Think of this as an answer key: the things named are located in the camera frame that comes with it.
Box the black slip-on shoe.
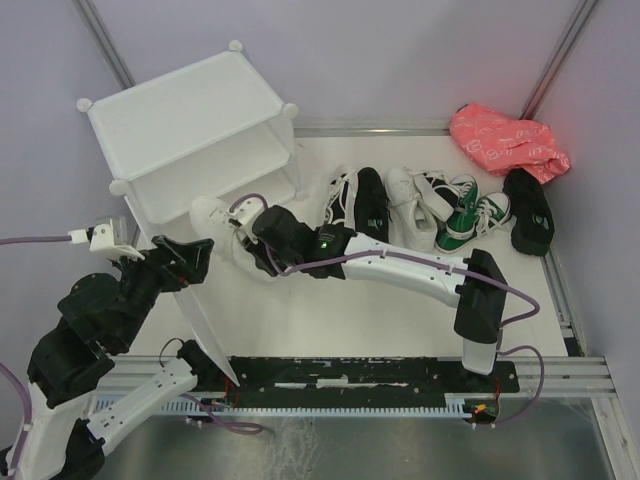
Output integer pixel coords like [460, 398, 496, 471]
[503, 168, 555, 257]
[354, 167, 390, 243]

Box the white slotted cable duct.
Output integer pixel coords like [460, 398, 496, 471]
[92, 392, 474, 416]

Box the green canvas sneaker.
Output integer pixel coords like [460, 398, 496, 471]
[473, 192, 511, 237]
[435, 174, 480, 253]

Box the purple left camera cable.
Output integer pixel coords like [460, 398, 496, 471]
[0, 233, 74, 476]

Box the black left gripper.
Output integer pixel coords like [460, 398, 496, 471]
[111, 231, 216, 347]

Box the aluminium frame rail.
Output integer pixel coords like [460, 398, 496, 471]
[294, 118, 449, 138]

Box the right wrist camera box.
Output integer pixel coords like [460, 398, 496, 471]
[228, 198, 266, 227]

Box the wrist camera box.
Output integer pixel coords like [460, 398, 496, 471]
[68, 216, 127, 255]
[228, 198, 266, 227]

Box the white leather sneaker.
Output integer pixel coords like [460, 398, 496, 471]
[189, 196, 275, 283]
[385, 168, 438, 252]

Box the white plastic shoe cabinet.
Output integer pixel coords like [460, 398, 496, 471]
[76, 41, 302, 377]

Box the pink patterned bag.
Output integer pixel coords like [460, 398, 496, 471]
[449, 103, 571, 184]

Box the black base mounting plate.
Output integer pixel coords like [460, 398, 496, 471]
[195, 357, 520, 410]

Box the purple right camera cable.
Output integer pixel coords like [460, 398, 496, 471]
[232, 195, 546, 429]

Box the black white canvas sneaker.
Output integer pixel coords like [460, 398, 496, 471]
[323, 165, 359, 229]

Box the purple camera cable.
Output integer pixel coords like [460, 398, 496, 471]
[0, 233, 74, 476]
[232, 195, 546, 429]

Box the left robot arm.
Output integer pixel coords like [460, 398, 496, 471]
[1, 235, 221, 479]

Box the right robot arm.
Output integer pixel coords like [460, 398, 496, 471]
[226, 198, 507, 391]

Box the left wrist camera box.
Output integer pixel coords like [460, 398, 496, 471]
[68, 216, 127, 255]

